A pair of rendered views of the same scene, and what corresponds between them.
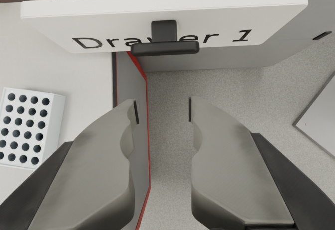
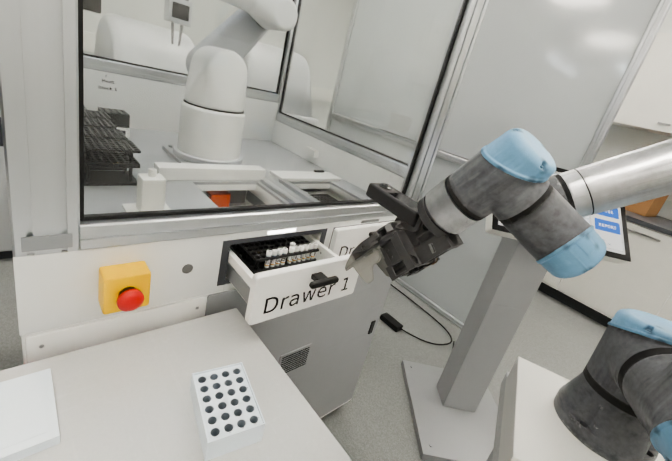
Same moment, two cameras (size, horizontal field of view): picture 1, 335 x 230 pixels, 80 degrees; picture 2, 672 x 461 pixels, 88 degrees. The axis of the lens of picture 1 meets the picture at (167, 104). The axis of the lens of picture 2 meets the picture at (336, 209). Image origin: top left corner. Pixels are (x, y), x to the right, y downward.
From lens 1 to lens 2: 0.61 m
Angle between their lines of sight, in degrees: 68
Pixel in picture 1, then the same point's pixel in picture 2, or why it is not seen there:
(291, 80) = (379, 408)
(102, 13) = (294, 270)
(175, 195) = not seen: outside the picture
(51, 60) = (209, 357)
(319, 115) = (432, 427)
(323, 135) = (454, 448)
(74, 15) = (283, 273)
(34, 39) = (184, 348)
